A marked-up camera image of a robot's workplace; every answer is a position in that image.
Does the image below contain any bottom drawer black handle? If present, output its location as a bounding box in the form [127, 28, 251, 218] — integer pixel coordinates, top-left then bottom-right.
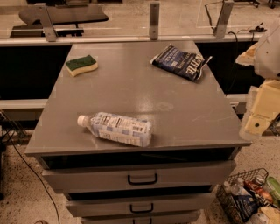
[132, 217, 152, 224]

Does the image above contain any cream item in basket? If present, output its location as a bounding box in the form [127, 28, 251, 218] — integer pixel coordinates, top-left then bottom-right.
[245, 206, 280, 224]

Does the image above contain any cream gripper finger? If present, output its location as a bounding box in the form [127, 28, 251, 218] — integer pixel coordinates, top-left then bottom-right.
[239, 113, 272, 141]

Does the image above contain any black wire basket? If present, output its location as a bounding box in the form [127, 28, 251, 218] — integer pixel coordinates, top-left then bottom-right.
[216, 168, 269, 224]

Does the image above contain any right metal barrier post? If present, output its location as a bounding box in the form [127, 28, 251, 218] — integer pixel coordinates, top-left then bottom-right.
[213, 0, 234, 39]

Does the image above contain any red orange snack packet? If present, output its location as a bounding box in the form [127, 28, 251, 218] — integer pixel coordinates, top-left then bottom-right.
[244, 180, 273, 203]

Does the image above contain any black floor cable left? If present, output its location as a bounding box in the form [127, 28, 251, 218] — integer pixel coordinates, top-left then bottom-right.
[0, 110, 61, 224]

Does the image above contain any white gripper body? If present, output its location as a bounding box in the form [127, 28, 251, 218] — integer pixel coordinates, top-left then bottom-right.
[248, 80, 280, 123]

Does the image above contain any top drawer black handle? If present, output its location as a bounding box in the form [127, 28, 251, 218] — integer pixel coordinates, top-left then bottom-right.
[127, 173, 158, 186]

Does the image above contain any left metal barrier post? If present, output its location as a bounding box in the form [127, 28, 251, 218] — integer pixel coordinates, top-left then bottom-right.
[34, 3, 57, 42]

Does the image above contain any blue label plastic water bottle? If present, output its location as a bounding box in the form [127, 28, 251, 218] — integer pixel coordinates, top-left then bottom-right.
[77, 112, 152, 147]

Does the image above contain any drawer black handle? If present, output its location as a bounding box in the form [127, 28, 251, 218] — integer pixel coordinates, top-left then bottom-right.
[129, 203, 154, 214]
[127, 173, 158, 186]
[132, 217, 152, 224]

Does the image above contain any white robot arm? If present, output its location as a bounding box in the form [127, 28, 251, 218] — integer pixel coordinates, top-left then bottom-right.
[235, 17, 280, 141]

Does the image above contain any clear bottle in basket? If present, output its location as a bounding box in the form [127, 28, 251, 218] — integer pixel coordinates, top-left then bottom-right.
[223, 178, 249, 196]

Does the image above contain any dark blue chip bag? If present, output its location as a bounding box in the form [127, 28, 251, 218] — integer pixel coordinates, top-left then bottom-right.
[150, 45, 212, 81]

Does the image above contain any metal barrier post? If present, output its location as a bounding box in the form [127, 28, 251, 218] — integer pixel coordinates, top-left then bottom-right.
[213, 0, 234, 39]
[149, 2, 160, 40]
[34, 3, 57, 42]

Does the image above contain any green item in basket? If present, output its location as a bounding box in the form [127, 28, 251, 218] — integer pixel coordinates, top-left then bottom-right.
[263, 177, 280, 201]

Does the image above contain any black cable at barrier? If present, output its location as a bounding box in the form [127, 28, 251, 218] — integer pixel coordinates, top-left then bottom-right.
[204, 2, 268, 95]

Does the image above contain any green and yellow sponge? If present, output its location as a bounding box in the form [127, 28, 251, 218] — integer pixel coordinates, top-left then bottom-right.
[66, 55, 98, 77]

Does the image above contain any grey metal drawer cabinet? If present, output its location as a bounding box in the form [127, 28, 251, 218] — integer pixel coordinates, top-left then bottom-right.
[25, 42, 245, 224]

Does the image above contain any middle metal barrier post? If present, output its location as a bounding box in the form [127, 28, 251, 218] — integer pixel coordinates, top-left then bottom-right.
[149, 2, 160, 40]

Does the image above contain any middle drawer black handle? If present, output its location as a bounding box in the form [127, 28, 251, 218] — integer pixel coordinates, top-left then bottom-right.
[129, 203, 154, 214]

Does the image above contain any blue bag in basket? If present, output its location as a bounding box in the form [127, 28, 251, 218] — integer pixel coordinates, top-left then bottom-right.
[233, 195, 258, 221]

